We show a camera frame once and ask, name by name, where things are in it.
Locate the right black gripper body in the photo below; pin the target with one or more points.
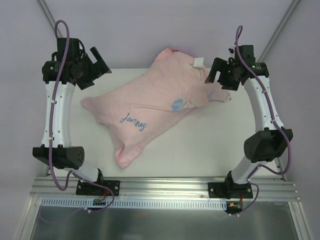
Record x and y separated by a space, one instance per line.
222 73

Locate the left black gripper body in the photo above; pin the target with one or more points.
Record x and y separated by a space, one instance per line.
91 72

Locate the pink Journey pillow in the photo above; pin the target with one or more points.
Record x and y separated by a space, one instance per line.
145 107

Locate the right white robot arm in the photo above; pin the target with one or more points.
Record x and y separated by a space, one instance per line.
270 140

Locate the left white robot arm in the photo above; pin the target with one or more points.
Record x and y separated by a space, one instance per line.
56 149

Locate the white pillow care label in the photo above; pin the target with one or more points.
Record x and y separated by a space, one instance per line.
198 62

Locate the left aluminium frame post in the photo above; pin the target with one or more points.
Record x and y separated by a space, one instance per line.
44 8

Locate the aluminium frame post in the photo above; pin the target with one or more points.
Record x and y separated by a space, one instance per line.
279 29
44 8

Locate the right aluminium frame post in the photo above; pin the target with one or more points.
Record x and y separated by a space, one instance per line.
279 29

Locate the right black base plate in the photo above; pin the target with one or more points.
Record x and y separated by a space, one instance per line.
235 191

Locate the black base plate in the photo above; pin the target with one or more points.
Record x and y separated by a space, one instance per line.
235 191
100 188

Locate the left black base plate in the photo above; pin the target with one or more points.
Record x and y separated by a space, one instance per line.
100 188

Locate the aluminium mounting rail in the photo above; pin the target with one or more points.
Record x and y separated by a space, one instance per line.
271 189

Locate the white slotted cable duct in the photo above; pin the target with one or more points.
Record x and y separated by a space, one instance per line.
167 204

